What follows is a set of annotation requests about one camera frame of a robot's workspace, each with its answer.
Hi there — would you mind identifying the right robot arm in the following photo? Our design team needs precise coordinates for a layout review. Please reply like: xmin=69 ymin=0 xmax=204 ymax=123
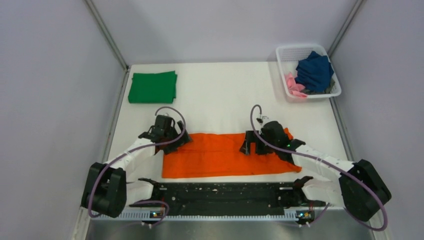
xmin=240 ymin=121 xmax=392 ymax=222

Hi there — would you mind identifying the white plastic basket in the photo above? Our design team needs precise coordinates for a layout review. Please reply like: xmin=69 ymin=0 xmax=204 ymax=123
xmin=275 ymin=43 xmax=342 ymax=103

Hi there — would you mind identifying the folded green t-shirt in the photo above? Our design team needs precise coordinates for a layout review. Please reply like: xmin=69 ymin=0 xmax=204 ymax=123
xmin=127 ymin=71 xmax=178 ymax=104

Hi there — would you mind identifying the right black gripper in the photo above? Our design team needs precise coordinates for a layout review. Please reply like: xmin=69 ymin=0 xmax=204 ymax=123
xmin=239 ymin=130 xmax=279 ymax=156

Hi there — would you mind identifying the aluminium frame rail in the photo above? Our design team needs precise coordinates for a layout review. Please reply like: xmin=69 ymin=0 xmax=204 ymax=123
xmin=79 ymin=187 xmax=382 ymax=223

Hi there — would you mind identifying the dark blue t-shirt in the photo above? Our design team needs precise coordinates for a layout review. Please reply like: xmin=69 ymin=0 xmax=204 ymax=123
xmin=295 ymin=51 xmax=335 ymax=92

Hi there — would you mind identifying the orange t-shirt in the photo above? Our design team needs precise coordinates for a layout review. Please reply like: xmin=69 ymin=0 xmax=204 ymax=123
xmin=161 ymin=133 xmax=302 ymax=179

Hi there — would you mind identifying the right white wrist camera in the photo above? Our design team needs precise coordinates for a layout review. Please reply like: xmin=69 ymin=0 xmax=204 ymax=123
xmin=256 ymin=115 xmax=270 ymax=126

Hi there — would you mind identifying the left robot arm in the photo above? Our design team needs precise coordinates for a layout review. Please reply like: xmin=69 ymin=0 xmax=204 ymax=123
xmin=81 ymin=115 xmax=192 ymax=218

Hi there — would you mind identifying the dark grey t-shirt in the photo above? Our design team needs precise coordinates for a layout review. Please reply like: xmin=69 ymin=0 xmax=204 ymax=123
xmin=301 ymin=79 xmax=335 ymax=95

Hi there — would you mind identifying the pink t-shirt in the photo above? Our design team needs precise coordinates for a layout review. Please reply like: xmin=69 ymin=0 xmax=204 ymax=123
xmin=284 ymin=72 xmax=308 ymax=99

